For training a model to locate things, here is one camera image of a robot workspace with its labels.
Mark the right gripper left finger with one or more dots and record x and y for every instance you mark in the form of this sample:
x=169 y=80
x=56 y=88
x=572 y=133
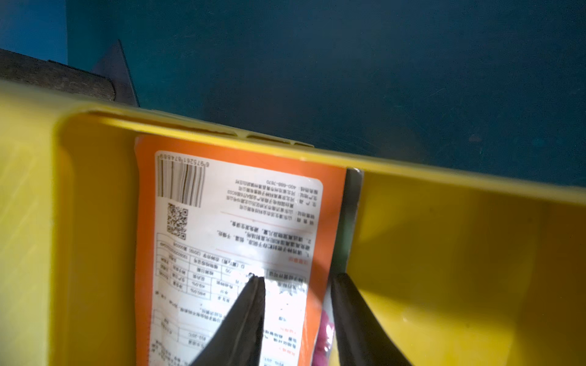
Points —
x=238 y=340

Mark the pink flower seed bag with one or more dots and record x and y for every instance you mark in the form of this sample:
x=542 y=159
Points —
x=344 y=240

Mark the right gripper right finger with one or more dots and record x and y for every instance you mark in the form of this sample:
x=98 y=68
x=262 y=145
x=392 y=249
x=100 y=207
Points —
x=361 y=340

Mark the pink cherry blossom tree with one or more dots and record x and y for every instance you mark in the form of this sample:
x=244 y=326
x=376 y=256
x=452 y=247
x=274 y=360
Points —
x=16 y=67

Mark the orange seed bag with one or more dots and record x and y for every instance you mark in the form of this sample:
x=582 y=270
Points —
x=209 y=218

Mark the dark metal tree base plate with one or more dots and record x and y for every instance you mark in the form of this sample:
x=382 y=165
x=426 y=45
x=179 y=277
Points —
x=114 y=66

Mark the yellow top drawer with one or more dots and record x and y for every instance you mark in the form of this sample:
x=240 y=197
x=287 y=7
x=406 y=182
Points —
x=127 y=235

